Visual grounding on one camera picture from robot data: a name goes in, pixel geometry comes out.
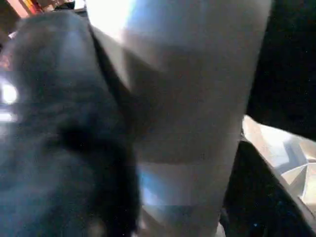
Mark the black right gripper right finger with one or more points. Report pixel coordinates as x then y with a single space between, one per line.
261 209

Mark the white plastic table top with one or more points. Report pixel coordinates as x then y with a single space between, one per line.
279 153

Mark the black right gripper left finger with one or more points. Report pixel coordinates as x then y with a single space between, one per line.
61 135

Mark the white plastic table leg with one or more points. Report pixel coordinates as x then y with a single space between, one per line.
187 98

